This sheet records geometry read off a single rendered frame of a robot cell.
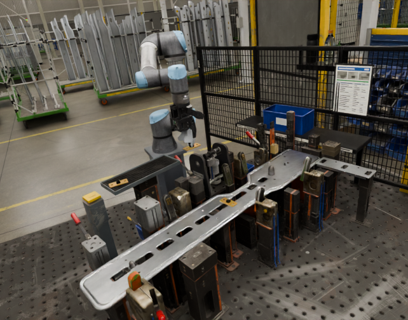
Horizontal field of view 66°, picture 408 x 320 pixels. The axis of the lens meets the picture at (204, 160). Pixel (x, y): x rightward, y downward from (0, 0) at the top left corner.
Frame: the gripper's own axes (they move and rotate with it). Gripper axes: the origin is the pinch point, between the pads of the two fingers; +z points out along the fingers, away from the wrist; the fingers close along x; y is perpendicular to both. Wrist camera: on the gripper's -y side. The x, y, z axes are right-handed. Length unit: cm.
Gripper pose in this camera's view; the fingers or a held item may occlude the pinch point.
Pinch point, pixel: (191, 143)
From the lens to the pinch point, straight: 144.9
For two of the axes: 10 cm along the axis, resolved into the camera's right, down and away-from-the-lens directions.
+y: -7.7, 3.5, -5.3
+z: 1.1, 9.0, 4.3
